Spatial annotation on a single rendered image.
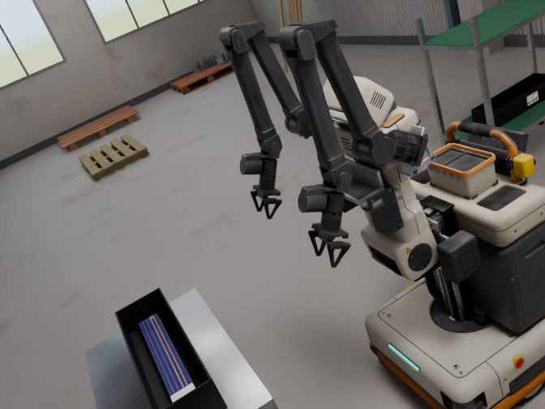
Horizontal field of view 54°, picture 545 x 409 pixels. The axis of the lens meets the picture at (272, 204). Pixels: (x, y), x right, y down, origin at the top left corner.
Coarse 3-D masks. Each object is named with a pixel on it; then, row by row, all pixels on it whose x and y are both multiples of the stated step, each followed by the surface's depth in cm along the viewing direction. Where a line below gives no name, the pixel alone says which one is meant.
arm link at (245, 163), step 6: (276, 144) 178; (270, 150) 179; (276, 150) 179; (246, 156) 179; (252, 156) 179; (258, 156) 180; (264, 156) 180; (270, 156) 179; (276, 156) 180; (240, 162) 182; (246, 162) 178; (252, 162) 179; (258, 162) 180; (240, 168) 183; (246, 168) 178; (252, 168) 179; (258, 168) 180
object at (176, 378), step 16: (144, 320) 185; (160, 320) 182; (144, 336) 177; (160, 336) 174; (160, 352) 166; (176, 352) 164; (160, 368) 160; (176, 368) 157; (176, 384) 151; (192, 384) 149
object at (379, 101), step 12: (324, 84) 170; (360, 84) 154; (372, 84) 156; (372, 96) 156; (384, 96) 158; (336, 108) 160; (372, 108) 157; (384, 108) 159; (336, 120) 164; (384, 120) 161
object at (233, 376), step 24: (192, 312) 187; (120, 336) 190; (192, 336) 176; (216, 336) 171; (96, 360) 182; (120, 360) 178; (216, 360) 161; (240, 360) 158; (96, 384) 171; (120, 384) 167; (216, 384) 153; (240, 384) 149; (120, 408) 158; (144, 408) 154; (240, 408) 142; (264, 408) 141
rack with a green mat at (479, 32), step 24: (528, 0) 322; (480, 24) 313; (504, 24) 297; (528, 24) 352; (432, 48) 312; (456, 48) 296; (480, 48) 283; (528, 48) 361; (432, 72) 326; (480, 72) 289; (432, 96) 333; (528, 120) 321
